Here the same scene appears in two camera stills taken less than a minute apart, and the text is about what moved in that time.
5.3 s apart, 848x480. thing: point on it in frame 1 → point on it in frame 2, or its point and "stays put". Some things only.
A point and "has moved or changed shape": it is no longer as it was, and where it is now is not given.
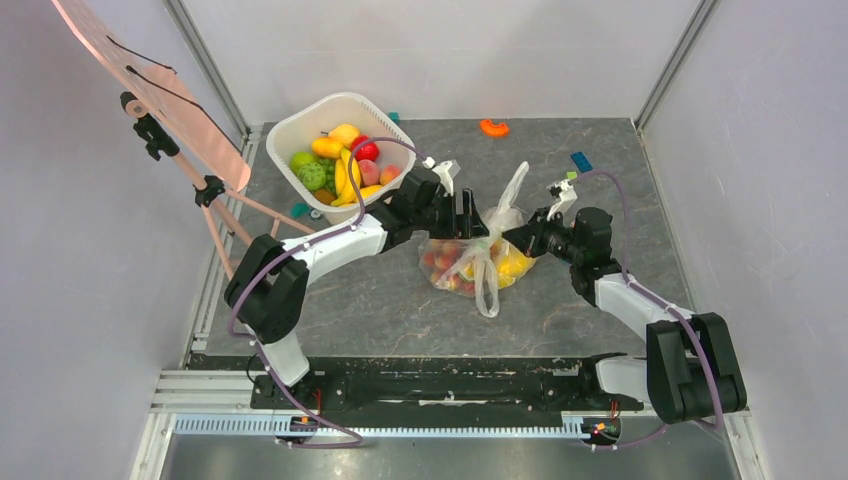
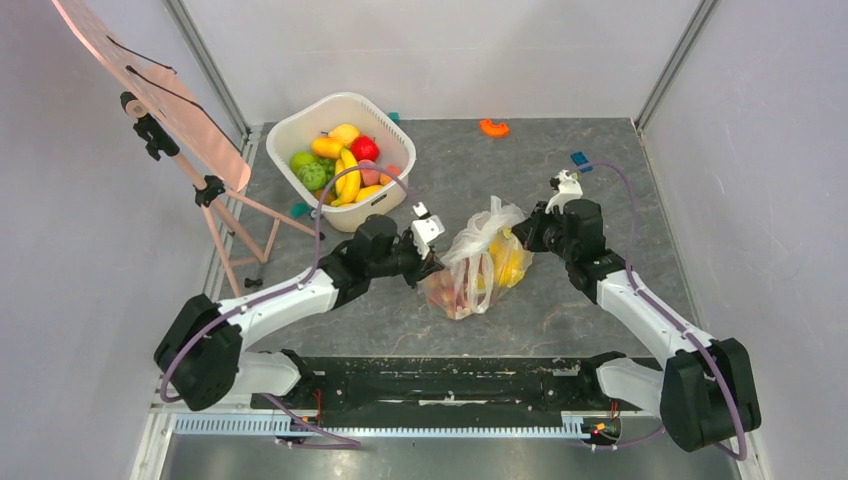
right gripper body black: (530, 233) stays put
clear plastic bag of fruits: (480, 266) has moved or changed shape
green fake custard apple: (312, 175) stays put
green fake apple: (299, 159) stays put
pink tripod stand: (211, 194) stays put
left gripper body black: (440, 217) → (409, 261)
